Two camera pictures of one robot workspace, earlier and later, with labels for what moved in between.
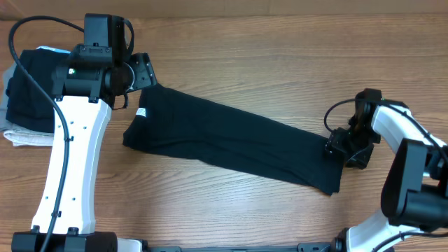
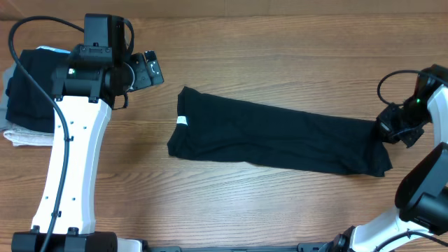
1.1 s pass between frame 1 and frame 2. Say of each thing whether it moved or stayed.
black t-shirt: moved
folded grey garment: stayed
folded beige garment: stayed
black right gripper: moved
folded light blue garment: stayed
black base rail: stayed
